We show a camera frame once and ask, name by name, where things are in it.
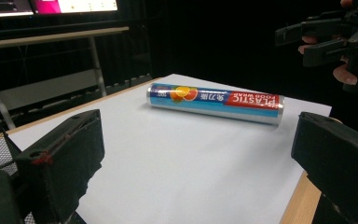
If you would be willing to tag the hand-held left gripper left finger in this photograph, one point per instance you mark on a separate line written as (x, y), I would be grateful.
(65, 155)

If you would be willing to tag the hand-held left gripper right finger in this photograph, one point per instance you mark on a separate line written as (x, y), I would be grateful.
(338, 155)

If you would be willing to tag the grey desk with metal frame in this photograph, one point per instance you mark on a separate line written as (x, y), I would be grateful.
(49, 37)

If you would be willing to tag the plastic wrap roll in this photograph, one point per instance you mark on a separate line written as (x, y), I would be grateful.
(214, 101)

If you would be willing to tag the computer monitor with dark screen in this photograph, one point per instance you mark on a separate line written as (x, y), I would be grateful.
(3, 6)

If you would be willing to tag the black curtain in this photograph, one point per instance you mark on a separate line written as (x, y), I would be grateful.
(230, 37)

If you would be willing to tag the white paper sheet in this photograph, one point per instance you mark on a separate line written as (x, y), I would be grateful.
(180, 161)

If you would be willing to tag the computer monitor with bright screen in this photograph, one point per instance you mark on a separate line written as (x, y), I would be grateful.
(74, 5)

